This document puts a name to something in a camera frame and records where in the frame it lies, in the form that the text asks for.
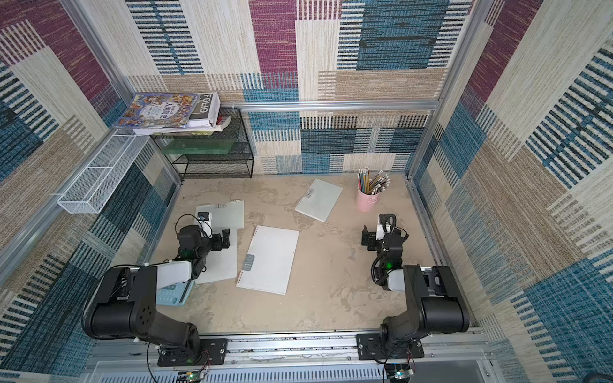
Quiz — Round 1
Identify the white spiral notebook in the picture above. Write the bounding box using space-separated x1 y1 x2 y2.
236 226 299 295

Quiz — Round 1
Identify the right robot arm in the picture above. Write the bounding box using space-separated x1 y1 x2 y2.
358 228 470 358

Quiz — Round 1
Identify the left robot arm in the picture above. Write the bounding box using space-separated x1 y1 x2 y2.
82 224 231 364

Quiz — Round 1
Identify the white notebook near left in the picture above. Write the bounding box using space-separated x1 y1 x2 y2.
196 228 238 284

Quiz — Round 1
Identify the pale green notebook far left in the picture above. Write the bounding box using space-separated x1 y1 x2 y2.
195 200 244 231

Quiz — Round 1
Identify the pink pencil cup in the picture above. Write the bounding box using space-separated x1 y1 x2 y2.
355 188 379 212

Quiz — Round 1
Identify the bundle of pencils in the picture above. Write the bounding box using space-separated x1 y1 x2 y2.
358 168 390 196

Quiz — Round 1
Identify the grey-green notebook far right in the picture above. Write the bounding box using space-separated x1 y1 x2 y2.
295 179 343 223

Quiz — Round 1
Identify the light blue calculator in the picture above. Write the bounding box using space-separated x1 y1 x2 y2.
156 281 195 306

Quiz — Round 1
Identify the green folder on shelf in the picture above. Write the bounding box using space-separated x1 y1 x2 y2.
161 138 235 156

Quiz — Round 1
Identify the folio book black white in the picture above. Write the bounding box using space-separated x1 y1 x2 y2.
185 92 221 129

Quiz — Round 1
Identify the colourful picture book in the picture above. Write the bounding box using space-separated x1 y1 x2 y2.
113 93 200 129

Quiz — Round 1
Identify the black wire shelf rack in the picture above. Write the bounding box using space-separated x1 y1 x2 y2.
153 108 255 181

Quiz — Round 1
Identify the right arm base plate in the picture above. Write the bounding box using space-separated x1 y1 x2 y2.
355 333 425 362

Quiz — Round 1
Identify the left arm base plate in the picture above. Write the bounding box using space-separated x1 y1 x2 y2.
156 338 228 367

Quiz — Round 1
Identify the white wire mesh basket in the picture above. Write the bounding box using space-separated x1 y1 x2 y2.
57 129 148 215

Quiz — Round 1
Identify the aluminium front rail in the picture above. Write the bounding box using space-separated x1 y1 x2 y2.
84 327 494 373

